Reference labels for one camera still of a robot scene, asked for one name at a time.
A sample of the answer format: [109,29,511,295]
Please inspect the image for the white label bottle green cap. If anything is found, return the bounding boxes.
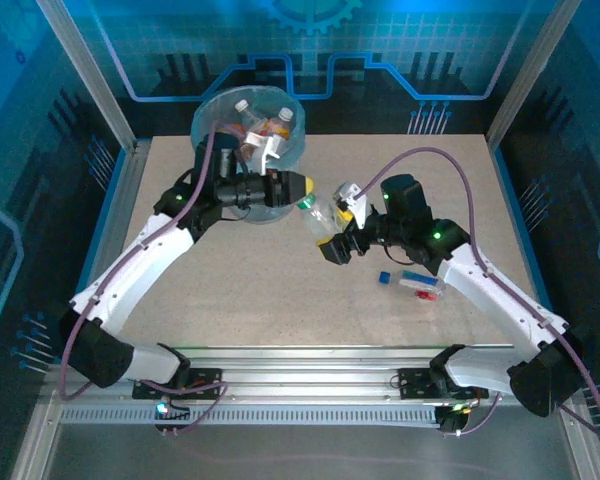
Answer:
[299,195,342,244]

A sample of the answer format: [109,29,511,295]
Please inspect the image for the clear bottle blue cap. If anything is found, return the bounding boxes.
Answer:
[378,269,447,304]

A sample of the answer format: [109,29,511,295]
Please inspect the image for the clear plastic waste bin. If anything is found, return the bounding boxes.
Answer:
[190,85,307,225]

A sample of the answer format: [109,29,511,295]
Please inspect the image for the blue plastic bin liner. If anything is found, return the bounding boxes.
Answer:
[190,85,307,166]

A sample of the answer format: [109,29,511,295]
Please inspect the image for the small black right controller board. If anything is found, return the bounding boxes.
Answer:
[435,403,470,437]

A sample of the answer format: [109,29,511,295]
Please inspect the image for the small black controller board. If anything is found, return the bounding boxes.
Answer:
[153,397,192,436]
[435,403,470,437]

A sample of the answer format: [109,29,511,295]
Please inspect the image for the grey metal lower panel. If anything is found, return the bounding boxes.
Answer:
[44,422,581,480]

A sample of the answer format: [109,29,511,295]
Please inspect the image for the small black left controller board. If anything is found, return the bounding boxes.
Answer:
[153,397,192,436]

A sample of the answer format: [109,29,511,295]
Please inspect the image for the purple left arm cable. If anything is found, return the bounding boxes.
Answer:
[59,119,246,437]

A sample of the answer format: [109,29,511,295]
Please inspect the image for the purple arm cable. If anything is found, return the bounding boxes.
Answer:
[358,146,600,441]
[59,119,246,437]

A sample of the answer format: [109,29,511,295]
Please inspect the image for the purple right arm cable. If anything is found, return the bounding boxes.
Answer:
[358,146,600,441]

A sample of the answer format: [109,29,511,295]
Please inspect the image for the aluminium front frame rail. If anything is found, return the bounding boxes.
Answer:
[39,344,581,401]

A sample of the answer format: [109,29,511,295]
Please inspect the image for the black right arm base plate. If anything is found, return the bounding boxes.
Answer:
[396,367,490,401]

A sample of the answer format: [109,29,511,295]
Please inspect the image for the grey slotted cable duct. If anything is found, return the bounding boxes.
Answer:
[58,405,444,427]

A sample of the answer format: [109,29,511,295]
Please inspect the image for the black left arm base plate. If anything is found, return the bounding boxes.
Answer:
[131,366,224,401]

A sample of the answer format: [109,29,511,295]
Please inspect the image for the aluminium left frame post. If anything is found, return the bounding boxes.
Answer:
[34,0,140,154]

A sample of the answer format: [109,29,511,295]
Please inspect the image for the aluminium frame post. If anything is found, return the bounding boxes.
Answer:
[485,0,584,149]
[34,0,140,154]

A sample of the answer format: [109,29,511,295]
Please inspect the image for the aluminium right frame post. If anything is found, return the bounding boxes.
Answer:
[485,0,584,149]

